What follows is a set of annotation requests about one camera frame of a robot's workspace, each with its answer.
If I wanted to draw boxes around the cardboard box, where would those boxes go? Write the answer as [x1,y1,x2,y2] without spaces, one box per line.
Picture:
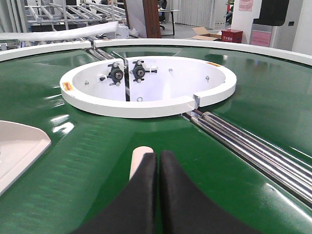
[192,27,222,41]

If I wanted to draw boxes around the white foam tube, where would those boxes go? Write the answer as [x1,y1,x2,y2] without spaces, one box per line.
[0,21,118,41]

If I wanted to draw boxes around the steel conveyor rollers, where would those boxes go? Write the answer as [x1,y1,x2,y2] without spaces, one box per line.
[182,110,312,207]
[85,48,125,61]

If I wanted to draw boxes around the steel conveyor rollers far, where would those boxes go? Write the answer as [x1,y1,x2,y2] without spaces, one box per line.
[85,48,125,61]

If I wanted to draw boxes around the metal roller rack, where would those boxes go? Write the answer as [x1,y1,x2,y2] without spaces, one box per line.
[25,0,126,32]

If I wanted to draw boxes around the pink dustpan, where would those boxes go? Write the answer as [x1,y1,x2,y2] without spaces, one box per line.
[0,120,51,195]

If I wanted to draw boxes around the white inner conveyor ring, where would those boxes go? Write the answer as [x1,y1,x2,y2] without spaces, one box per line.
[59,56,237,119]

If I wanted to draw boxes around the white outer rim left segment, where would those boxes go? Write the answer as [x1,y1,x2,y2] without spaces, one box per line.
[0,41,91,61]

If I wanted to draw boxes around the black bearing block right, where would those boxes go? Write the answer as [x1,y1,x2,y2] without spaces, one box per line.
[132,60,157,83]

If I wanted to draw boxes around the black water dispenser machine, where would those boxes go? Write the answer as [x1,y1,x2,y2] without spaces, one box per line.
[249,0,289,49]

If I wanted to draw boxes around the white outer conveyor rim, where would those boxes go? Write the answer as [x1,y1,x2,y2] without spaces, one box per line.
[94,38,312,66]

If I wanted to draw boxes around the steel conveyor rollers right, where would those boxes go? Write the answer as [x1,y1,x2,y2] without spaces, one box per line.
[182,110,312,207]

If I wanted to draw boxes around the black bearing block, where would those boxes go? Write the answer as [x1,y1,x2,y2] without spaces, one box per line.
[107,62,124,86]
[132,60,157,83]

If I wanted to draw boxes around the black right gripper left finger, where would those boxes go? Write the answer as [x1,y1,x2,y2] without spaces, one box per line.
[73,153,157,234]

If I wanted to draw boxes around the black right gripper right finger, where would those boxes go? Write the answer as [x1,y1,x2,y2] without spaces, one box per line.
[159,150,258,234]

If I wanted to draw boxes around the pink hand broom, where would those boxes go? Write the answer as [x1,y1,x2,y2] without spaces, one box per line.
[129,146,154,180]

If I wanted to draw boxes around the red box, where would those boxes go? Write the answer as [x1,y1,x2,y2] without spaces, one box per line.
[221,29,243,43]

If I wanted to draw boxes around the black desk with chair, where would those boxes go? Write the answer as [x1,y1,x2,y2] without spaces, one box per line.
[158,0,180,37]

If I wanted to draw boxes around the black bearing block left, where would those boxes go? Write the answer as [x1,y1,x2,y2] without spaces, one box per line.
[107,62,124,86]

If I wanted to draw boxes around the brown wooden pillar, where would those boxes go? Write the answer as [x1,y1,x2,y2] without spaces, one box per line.
[142,0,161,39]

